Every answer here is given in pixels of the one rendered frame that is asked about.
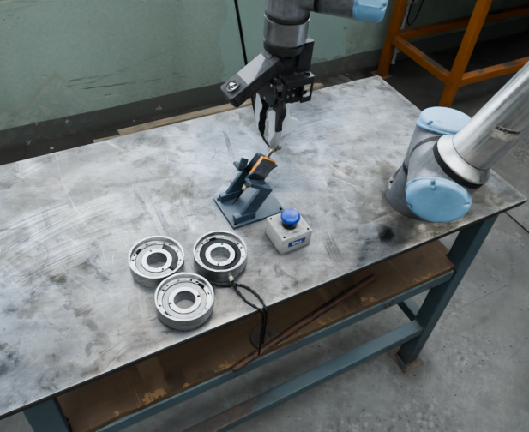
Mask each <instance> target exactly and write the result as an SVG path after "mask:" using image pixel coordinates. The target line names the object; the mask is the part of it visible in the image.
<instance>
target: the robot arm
mask: <svg viewBox="0 0 529 432"><path fill-rule="evenodd" d="M387 4H388V0H266V2H265V16H264V28H263V37H264V40H263V47H264V49H265V50H264V51H263V52H262V53H261V54H259V55H258V56H257V57H256V58H254V59H253V60H252V61H251V62H250V63H248V64H247V65H246V66H245V67H243V68H242V69H241V70H240V71H238V72H237V73H236V74H235V75H234V76H233V77H232V78H231V79H230V80H229V81H227V82H226V83H225V84H224V85H222V86H221V87H220V90H221V92H222V93H223V94H224V96H225V97H226V99H227V100H228V101H229V102H230V103H231V104H232V105H233V106H234V107H239V106H240V105H241V104H242V103H244V102H245V101H246V100H247V99H249V98H250V97H251V96H252V95H253V96H254V108H255V120H256V125H257V128H258V130H259V132H260V133H261V135H264V131H265V121H266V119H267V118H268V120H269V129H268V133H269V137H268V142H269V143H270V145H271V146H272V148H276V147H277V146H278V144H279V142H280V138H281V137H282V136H283V135H286V134H288V133H290V132H292V131H293V130H294V129H296V128H297V127H298V125H299V121H298V120H297V119H296V118H293V117H290V110H289V108H288V107H287V106H286V104H287V103H290V104H291V103H295V102H298V101H299V100H300V103H303V102H307V101H311V95H312V90H313V85H314V79H315V76H314V75H313V74H312V73H310V65H311V59H312V53H313V47H314V42H315V41H314V40H313V39H309V38H308V36H307V34H308V28H309V21H310V11H311V12H316V13H320V14H324V15H332V16H338V17H342V18H346V19H352V20H355V21H358V22H361V21H367V22H374V23H378V22H380V21H382V19H383V18H384V15H385V11H386V7H387ZM305 75H309V76H306V77H304V76H305ZM308 84H311V85H310V95H307V96H303V95H305V94H306V93H307V89H305V88H304V85H308ZM528 134H529V61H528V62H527V63H526V64H525V65H524V66H523V67H522V68H521V69H520V70H519V71H518V72H517V73H516V74H515V75H514V76H513V77H512V78H511V79H510V80H509V81H508V82H507V83H506V84H505V85H504V86H503V87H502V88H501V89H500V90H499V91H498V92H497V93H496V94H495V95H494V96H493V97H492V98H491V99H490V100H489V101H488V102H487V103H486V104H485V105H484V106H483V107H482V108H481V109H480V110H479V111H478V112H477V114H476V115H475V116H474V117H473V118H470V117H469V116H467V115H466V114H464V113H462V112H460V111H456V110H454V109H450V108H446V107H432V108H428V109H425V110H424V111H422V112H421V114H420V116H419V118H418V120H417V121H416V127H415V129H414V132H413V135H412V138H411V141H410V144H409V147H408V149H407V152H406V156H405V159H404V161H403V164H402V165H401V166H400V168H399V169H398V170H397V171H396V172H395V173H394V174H393V175H392V176H391V177H390V179H389V181H388V185H387V187H386V197H387V199H388V202H389V203H390V205H391V206H392V207H393V208H394V209H395V210H397V211H398V212H399V213H402V214H404V215H405V216H407V217H409V218H412V219H418V220H428V221H431V222H436V223H437V222H442V223H447V222H452V221H455V220H457V219H460V218H462V217H463V216H464V215H465V214H466V213H467V212H468V210H469V207H470V205H471V203H472V199H471V195H472V194H473V193H474V192H475V191H477V190H478V189H479V188H480V187H482V186H483V185H484V184H485V183H486V182H487V181H488V180H489V179H490V168H491V166H493V164H495V162H497V161H498V160H499V159H500V158H501V157H502V156H503V155H505V154H506V153H507V152H508V151H509V150H510V149H512V148H513V147H514V146H515V145H516V144H517V143H519V142H520V141H521V140H522V139H523V138H524V137H526V136H527V135H528Z"/></svg>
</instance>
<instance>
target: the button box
mask: <svg viewBox="0 0 529 432"><path fill-rule="evenodd" d="M280 215H281V213H279V214H276V215H274V216H271V217H268V218H267V219H266V227H265V233H266V235H267V236H268V238H269V239H270V241H271V242H272V244H273V245H274V247H275V248H276V249H277V250H278V251H279V253H280V255H283V254H286V253H288V252H291V251H293V250H295V249H300V248H302V247H304V246H307V245H309V244H310V239H311V234H312V229H311V228H310V227H309V225H308V224H307V223H306V222H305V220H304V219H303V217H302V216H301V215H300V220H299V222H298V223H296V224H295V225H288V224H286V223H284V222H283V221H282V220H281V218H280Z"/></svg>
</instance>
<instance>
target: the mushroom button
mask: <svg viewBox="0 0 529 432"><path fill-rule="evenodd" d="M280 218H281V220H282V221H283V222H284V223H286V224H288V225H295V224H296V223H298V222H299V220H300V214H299V212H298V211H297V210H295V209H292V208H287V209H285V210H284V211H283V212H282V213H281V215H280Z"/></svg>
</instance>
